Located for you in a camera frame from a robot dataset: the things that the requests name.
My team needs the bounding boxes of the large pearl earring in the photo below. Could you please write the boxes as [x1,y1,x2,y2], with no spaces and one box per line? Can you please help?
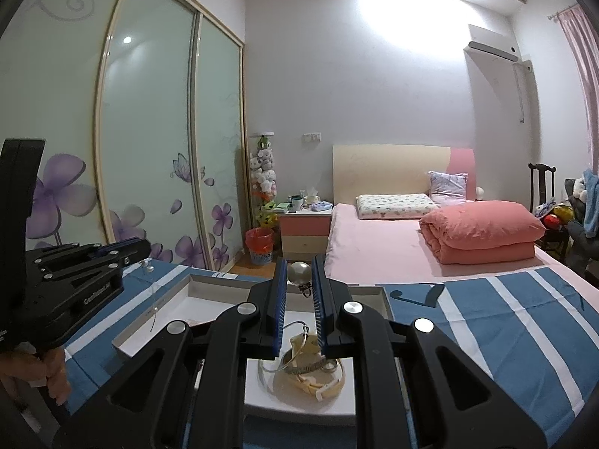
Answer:
[286,261,313,297]

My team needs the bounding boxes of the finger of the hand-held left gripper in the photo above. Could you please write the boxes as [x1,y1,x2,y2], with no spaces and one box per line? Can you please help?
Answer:
[40,257,125,338]
[25,238,151,269]

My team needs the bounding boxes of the blue fleece garment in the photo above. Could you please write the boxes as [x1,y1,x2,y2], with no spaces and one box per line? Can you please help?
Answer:
[580,171,599,239]

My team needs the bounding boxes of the trash bin with red bag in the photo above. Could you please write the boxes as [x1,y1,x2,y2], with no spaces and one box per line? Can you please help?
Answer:
[244,227,274,266]

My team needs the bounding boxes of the pink curtain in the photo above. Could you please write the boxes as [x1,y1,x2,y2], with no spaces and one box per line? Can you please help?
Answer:
[557,4,599,169]

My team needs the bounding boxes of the white air conditioner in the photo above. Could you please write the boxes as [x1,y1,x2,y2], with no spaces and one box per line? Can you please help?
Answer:
[463,23,522,62]

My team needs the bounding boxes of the dark wooden chair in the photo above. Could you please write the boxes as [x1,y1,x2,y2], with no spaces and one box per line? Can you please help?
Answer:
[528,162,569,253]

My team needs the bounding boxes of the silver bangle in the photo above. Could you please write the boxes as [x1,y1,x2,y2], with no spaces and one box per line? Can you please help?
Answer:
[259,320,342,384]

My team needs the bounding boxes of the grey cardboard box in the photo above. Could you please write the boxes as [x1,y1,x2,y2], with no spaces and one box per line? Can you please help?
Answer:
[111,274,398,427]

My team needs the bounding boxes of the purple floral pillow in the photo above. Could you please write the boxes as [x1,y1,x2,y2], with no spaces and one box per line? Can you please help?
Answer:
[428,171,469,207]

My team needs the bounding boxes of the cream pink headboard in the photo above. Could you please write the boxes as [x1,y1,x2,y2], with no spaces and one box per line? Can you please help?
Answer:
[332,144,475,207]

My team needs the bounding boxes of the blue white striped blanket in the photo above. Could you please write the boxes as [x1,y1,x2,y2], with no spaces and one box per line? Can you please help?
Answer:
[61,262,599,449]

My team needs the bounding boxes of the white patterned pillow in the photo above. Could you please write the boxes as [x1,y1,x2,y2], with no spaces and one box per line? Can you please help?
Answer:
[356,193,441,220]

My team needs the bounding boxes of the pink cream nightstand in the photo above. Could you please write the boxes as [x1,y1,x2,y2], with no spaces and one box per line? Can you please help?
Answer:
[278,206,334,259]

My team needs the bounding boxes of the floral sliding wardrobe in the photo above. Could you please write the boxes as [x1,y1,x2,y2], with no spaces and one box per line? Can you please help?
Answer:
[0,0,246,272]

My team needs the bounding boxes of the person's left hand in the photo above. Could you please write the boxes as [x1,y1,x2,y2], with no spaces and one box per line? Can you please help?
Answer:
[0,347,72,407]

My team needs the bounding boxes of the bed with pink sheet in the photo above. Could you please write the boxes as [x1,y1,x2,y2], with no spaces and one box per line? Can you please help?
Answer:
[324,203,581,286]

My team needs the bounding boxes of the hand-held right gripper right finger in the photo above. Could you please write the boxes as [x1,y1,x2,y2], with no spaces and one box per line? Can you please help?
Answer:
[311,255,548,449]

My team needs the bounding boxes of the red yellow toys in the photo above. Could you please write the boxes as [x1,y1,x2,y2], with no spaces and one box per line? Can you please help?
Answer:
[538,203,574,231]

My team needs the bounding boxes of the cream wrist watch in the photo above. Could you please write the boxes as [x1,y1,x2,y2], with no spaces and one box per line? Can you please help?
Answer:
[271,332,347,403]

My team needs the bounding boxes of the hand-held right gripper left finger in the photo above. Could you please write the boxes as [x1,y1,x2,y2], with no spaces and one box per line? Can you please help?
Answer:
[51,257,288,449]

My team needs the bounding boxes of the folded pink quilt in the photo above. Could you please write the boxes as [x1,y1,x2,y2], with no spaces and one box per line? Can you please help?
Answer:
[418,199,547,265]

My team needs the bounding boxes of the plush toy tower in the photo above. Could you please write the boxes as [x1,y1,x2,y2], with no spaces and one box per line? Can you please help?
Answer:
[248,133,279,230]

